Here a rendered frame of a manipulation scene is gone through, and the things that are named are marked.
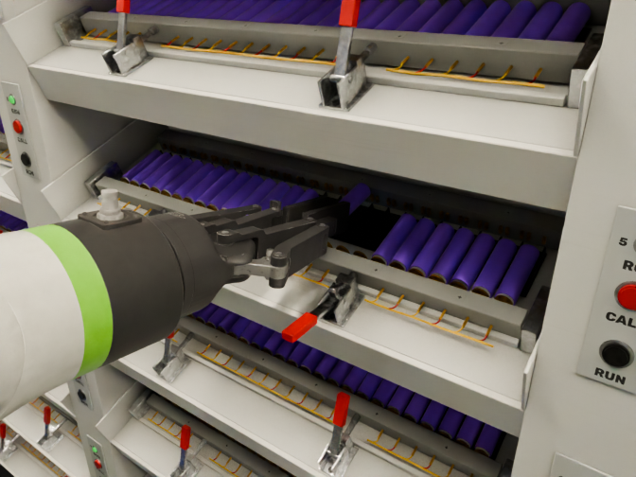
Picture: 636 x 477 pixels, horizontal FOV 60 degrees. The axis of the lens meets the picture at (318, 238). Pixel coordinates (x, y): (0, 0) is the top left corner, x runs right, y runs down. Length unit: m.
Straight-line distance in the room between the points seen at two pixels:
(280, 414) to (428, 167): 0.39
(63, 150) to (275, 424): 0.43
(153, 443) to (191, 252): 0.63
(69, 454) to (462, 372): 0.96
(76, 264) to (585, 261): 0.30
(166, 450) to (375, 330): 0.53
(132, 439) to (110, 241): 0.68
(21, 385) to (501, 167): 0.31
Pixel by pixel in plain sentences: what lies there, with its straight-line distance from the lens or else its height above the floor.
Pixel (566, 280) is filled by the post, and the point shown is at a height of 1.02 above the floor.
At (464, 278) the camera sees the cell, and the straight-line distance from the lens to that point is 0.51.
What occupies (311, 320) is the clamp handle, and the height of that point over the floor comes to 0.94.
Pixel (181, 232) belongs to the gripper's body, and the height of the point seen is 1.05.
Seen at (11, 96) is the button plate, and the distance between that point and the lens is 0.80.
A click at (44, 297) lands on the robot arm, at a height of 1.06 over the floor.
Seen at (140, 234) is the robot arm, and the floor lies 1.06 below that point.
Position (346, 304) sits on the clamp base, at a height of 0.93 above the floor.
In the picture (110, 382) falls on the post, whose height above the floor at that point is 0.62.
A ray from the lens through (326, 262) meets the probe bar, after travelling 0.54.
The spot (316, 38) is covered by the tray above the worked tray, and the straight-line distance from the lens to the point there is 0.51.
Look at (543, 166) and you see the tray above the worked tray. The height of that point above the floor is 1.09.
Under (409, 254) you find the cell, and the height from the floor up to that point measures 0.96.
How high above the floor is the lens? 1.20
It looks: 26 degrees down
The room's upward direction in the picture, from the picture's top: straight up
